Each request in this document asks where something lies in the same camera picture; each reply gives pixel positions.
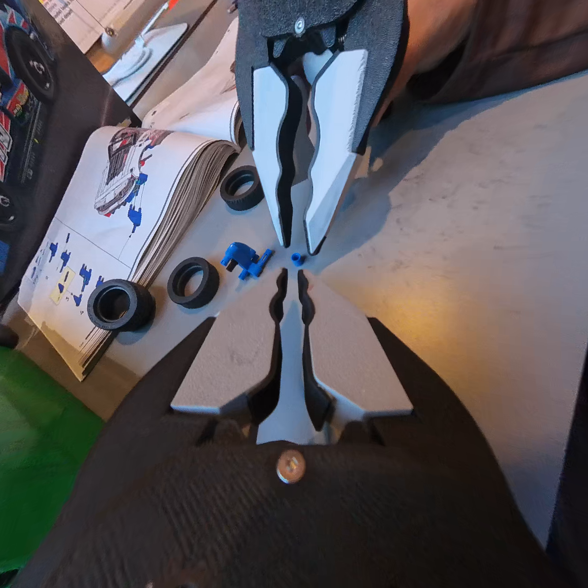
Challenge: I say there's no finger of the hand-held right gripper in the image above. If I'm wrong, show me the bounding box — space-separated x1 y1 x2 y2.
252 63 296 250
303 48 369 256

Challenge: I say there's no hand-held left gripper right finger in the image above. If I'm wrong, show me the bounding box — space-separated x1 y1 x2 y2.
298 269 414 432

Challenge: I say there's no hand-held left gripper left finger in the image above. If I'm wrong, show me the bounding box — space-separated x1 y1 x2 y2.
170 268 288 425

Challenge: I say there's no blue wedge piece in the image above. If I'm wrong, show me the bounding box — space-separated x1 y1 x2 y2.
221 241 251 267

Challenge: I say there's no person's right forearm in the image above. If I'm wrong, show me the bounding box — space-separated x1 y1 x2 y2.
406 0 588 104

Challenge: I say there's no grey desk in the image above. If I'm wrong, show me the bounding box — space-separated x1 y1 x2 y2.
0 0 588 547

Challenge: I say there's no person's right hand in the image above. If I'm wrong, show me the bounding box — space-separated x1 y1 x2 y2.
390 0 466 107

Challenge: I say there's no black toy tyre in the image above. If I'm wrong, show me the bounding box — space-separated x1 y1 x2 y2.
220 165 265 212
87 279 157 332
167 257 220 309

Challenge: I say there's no white stand base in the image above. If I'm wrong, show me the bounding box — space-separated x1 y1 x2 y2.
101 22 189 99

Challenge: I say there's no open instruction booklet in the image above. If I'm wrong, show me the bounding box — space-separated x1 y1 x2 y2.
18 18 244 382

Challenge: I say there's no printed instruction board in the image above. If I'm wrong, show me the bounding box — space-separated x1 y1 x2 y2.
43 0 217 51

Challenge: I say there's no black car picture box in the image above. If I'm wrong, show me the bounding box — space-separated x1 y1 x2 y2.
0 0 141 299

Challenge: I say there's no green storage bin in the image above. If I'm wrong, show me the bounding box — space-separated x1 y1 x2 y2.
0 347 104 588

